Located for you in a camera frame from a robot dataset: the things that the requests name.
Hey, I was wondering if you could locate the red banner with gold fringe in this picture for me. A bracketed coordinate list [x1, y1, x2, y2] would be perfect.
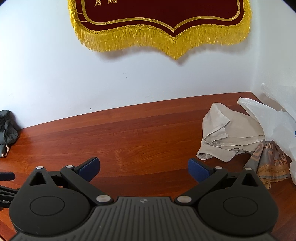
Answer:
[68, 0, 252, 60]

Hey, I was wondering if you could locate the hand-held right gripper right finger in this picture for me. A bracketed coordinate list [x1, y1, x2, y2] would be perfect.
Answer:
[174, 158, 266, 205]

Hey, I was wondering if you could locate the white plastic bag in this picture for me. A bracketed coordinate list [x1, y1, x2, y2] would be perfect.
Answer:
[237, 83, 296, 186]

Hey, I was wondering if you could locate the dark grey garment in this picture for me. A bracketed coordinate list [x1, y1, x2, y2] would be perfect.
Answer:
[0, 110, 19, 158]

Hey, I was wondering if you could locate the patterned grey and tan scarf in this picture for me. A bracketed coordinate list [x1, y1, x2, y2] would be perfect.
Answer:
[243, 140, 292, 190]

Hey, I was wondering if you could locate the beige short-sleeved shirt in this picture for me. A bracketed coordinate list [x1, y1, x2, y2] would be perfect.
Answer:
[196, 103, 265, 162]

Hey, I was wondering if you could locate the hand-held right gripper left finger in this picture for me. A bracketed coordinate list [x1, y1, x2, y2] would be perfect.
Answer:
[21, 157, 114, 205]

